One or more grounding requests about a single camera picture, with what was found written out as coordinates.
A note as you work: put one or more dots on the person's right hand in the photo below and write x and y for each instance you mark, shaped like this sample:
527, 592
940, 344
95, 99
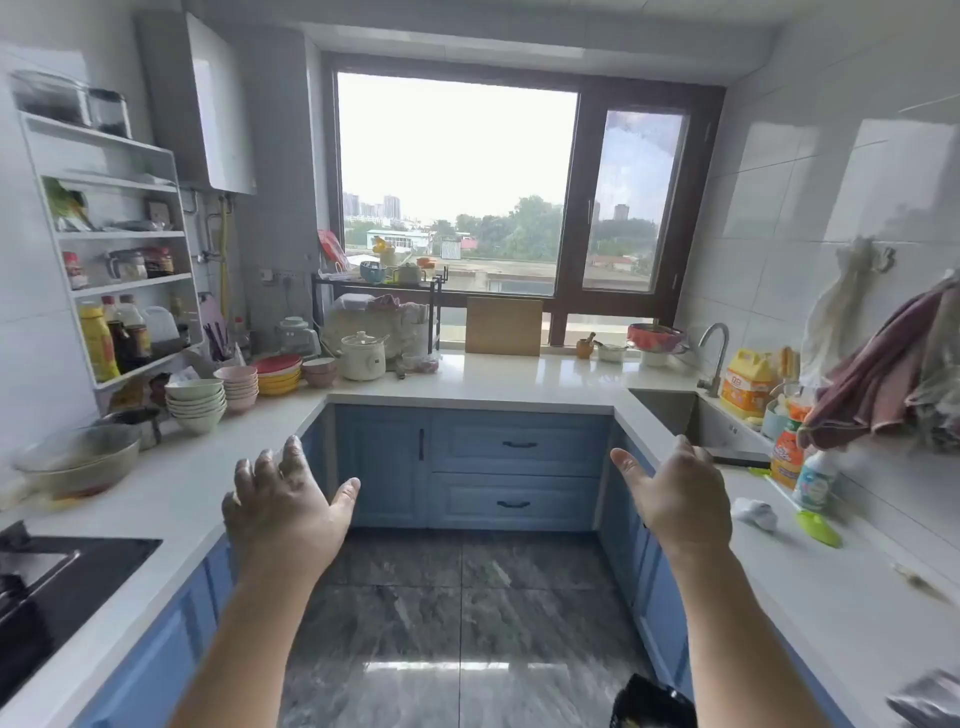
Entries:
686, 502

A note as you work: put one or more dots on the person's left hand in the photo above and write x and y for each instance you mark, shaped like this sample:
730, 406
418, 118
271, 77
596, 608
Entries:
281, 510

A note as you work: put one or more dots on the black stove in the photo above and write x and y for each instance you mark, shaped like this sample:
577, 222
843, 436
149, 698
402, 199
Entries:
90, 570

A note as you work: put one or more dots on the person's left forearm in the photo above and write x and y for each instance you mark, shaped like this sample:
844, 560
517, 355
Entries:
240, 645

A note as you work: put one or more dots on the person's right forearm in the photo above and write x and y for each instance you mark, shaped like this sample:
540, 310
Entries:
735, 637

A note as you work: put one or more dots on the white crumpled cloth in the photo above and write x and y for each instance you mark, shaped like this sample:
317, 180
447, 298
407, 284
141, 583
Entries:
756, 514

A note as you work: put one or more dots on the dark grey cloth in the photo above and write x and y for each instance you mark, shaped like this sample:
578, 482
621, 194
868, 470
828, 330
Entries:
742, 459

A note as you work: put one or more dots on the steel sink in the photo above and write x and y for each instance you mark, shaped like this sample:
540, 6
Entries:
667, 412

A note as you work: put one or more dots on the blue cabinet door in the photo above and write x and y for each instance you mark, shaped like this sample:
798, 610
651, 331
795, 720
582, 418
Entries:
375, 465

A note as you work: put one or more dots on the orange label bottle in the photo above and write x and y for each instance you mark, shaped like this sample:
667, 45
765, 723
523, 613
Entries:
787, 457

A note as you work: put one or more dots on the blue base cabinets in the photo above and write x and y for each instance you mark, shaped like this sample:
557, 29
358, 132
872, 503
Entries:
656, 622
150, 675

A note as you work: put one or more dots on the stack of pink bowls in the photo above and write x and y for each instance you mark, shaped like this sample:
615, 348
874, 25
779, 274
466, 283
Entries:
238, 390

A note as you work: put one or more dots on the yellow detergent jug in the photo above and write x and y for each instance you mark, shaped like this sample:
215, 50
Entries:
746, 390

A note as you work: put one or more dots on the white spray bottle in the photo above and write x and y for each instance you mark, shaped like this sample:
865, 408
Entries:
814, 487

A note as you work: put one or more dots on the stack of white bowls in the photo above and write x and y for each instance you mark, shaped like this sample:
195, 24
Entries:
196, 409

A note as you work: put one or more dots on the green brush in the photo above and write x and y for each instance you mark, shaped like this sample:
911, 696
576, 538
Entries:
817, 529

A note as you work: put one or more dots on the stack of red yellow plates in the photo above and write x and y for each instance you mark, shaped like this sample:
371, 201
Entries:
277, 375

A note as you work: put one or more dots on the small pink bowl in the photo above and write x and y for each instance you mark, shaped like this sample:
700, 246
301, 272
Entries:
321, 380
320, 365

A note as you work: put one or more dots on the steel faucet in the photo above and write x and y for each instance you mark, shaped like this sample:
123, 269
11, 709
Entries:
718, 360

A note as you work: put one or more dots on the small steel saucepan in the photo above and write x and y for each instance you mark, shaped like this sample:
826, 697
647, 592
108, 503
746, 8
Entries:
139, 427

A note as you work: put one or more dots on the white ceramic bowl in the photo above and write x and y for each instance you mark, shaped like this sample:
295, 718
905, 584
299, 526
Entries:
611, 354

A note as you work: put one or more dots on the red cloth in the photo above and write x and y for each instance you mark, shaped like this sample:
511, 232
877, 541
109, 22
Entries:
654, 339

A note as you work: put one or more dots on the white slow cooker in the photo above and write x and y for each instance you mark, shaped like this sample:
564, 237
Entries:
364, 364

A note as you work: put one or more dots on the glass kettle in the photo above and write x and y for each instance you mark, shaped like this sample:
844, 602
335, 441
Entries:
298, 337

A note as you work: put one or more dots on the small clear bottle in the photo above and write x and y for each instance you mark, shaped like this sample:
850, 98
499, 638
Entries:
241, 337

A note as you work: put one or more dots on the steel basin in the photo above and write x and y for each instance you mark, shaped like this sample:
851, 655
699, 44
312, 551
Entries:
656, 328

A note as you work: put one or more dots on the dark utensil holder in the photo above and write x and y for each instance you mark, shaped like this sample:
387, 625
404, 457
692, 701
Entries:
217, 341

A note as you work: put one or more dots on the wooden mortar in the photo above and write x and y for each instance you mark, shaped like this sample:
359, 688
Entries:
584, 351

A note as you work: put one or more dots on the floral fabric cover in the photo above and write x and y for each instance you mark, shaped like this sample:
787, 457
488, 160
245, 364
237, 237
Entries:
375, 330

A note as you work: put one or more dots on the large glass bowl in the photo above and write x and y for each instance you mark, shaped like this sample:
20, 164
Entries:
75, 465

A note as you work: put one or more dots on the white plastic jug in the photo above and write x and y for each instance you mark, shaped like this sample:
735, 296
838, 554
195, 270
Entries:
162, 328

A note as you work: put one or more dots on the maroon hanging towel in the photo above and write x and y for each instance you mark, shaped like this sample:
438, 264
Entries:
870, 382

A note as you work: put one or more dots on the white folded towel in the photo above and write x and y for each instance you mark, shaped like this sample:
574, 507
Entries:
352, 302

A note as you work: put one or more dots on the white cylindrical container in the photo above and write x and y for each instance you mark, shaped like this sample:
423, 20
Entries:
416, 334

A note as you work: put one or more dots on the brown sauce bottle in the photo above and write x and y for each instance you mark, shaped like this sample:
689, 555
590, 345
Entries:
137, 330

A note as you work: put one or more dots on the dark sauce bottle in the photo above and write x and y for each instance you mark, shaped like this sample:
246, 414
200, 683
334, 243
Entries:
120, 345

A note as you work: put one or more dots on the lilac cloth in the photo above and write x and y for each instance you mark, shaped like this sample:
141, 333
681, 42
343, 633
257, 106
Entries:
384, 303

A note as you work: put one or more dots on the white hanging plastic bag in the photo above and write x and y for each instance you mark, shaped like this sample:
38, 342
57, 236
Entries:
832, 322

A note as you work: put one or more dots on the black metal rack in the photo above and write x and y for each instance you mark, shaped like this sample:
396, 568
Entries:
433, 322

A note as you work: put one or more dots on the yellow bottle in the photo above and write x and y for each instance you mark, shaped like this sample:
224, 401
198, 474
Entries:
99, 345

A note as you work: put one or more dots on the wooden cutting board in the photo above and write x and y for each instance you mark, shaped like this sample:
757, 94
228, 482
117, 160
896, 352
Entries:
504, 326

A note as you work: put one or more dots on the light blue bowl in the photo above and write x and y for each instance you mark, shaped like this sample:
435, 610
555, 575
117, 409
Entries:
373, 273

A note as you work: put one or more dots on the red packet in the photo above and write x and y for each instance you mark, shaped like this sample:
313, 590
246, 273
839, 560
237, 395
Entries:
334, 251

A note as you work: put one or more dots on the yellow plastic item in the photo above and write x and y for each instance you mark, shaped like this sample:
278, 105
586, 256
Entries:
384, 253

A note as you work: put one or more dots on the yellow orange patterned container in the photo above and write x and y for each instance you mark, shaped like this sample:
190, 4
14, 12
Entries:
426, 263

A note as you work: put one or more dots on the glass clasp jar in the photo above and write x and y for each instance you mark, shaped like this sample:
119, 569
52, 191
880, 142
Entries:
129, 266

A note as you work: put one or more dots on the dark brown framed window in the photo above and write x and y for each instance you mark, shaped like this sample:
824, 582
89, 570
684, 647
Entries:
574, 225

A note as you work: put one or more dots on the red lid jar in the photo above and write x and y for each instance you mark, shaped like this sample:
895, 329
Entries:
74, 271

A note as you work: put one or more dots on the grey crumpled bag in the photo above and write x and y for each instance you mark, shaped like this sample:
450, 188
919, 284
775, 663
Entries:
930, 705

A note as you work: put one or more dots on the green packet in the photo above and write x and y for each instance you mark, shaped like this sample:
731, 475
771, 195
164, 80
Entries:
66, 206

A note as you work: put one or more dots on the white water heater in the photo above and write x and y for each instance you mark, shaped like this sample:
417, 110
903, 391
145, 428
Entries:
217, 112

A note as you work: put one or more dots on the clear jar dark lid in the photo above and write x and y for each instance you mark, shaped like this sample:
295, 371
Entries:
110, 114

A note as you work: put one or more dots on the clear storage container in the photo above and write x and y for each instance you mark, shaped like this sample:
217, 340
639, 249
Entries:
49, 97

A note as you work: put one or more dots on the wall socket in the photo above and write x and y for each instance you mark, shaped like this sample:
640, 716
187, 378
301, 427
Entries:
277, 277

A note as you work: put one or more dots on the white wall shelf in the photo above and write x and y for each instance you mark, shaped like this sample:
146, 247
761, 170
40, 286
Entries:
135, 283

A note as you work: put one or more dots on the wall hook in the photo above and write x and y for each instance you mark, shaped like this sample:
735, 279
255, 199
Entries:
886, 259

